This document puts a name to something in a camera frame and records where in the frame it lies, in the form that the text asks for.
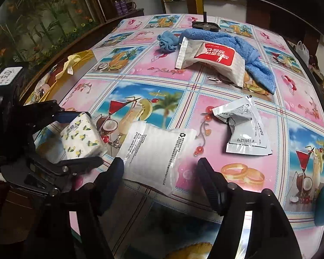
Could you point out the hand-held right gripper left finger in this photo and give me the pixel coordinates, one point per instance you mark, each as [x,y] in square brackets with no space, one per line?
[114,173]

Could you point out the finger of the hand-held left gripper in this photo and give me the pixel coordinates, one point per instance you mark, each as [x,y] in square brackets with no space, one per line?
[67,117]
[78,164]

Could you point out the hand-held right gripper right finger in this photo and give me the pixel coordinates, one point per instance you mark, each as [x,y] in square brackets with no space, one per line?
[208,178]

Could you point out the lemon print tissue pack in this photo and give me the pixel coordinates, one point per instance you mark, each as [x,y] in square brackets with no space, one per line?
[81,137]

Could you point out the large white packet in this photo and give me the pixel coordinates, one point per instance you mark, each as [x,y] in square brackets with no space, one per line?
[151,153]

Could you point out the yellow cardboard box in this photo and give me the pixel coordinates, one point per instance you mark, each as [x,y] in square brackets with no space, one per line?
[82,54]

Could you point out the printed tablecloth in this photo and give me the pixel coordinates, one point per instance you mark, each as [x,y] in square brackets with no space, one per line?
[232,183]

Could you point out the pale yellow rubber glove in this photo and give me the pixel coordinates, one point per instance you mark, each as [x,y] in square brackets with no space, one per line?
[67,64]

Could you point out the silver white sachet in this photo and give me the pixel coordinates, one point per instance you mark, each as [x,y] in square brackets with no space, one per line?
[245,135]

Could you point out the white packet red label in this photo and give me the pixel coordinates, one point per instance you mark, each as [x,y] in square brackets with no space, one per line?
[210,64]

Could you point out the blue towel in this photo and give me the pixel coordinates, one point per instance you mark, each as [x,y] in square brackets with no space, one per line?
[259,67]

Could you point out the small blue cloth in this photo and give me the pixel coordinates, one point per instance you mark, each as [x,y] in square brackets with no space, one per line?
[167,41]

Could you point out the black stand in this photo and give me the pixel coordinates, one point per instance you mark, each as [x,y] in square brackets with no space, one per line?
[205,27]

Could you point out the white plastic bag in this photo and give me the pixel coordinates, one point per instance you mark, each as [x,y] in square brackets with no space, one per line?
[302,51]

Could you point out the flower wall panel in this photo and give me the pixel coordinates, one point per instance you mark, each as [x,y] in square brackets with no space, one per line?
[43,19]

